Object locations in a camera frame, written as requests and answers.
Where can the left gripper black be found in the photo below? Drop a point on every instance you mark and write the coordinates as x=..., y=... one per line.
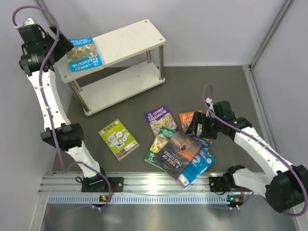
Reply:
x=63, y=47

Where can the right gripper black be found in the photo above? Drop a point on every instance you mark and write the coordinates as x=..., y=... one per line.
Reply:
x=200, y=118

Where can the green 104-storey treehouse book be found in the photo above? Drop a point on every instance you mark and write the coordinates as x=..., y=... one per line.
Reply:
x=161, y=139

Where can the blue back-cover book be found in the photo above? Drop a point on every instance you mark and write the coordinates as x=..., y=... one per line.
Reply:
x=200, y=163

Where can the dark tale of two cities book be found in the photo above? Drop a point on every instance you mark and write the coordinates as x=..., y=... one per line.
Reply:
x=176, y=155

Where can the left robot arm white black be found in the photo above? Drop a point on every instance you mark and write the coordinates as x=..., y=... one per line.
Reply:
x=58, y=132

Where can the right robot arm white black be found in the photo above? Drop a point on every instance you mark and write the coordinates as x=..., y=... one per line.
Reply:
x=282, y=184

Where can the orange 78-storey treehouse book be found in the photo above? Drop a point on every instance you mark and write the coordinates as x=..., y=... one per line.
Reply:
x=185, y=119

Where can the purple 52-storey treehouse book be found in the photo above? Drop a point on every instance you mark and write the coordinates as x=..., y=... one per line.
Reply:
x=161, y=117

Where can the white two-tier shelf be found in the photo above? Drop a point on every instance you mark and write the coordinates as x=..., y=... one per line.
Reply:
x=114, y=47

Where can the lime green book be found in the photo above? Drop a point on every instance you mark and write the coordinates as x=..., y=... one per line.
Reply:
x=118, y=139

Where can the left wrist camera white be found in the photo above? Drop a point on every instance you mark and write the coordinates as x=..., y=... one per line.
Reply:
x=27, y=22

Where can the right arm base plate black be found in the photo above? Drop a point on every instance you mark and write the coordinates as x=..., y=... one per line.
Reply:
x=219, y=185

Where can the aluminium mounting rail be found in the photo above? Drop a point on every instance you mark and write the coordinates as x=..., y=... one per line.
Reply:
x=137, y=188

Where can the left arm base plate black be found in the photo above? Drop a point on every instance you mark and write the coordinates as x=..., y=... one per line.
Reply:
x=116, y=183

